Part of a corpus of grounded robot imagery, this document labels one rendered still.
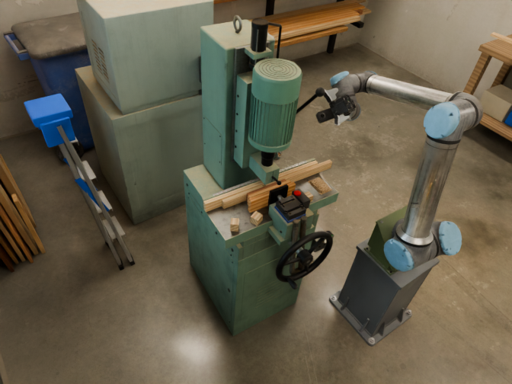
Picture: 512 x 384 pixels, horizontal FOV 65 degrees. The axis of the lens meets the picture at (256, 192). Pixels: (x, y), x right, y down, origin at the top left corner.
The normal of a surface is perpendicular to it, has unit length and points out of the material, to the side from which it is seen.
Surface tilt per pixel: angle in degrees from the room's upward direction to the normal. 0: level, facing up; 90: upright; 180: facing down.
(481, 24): 90
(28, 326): 1
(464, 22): 90
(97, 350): 0
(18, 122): 90
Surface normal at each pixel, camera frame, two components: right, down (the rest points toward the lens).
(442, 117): -0.85, 0.15
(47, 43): 0.14, -0.62
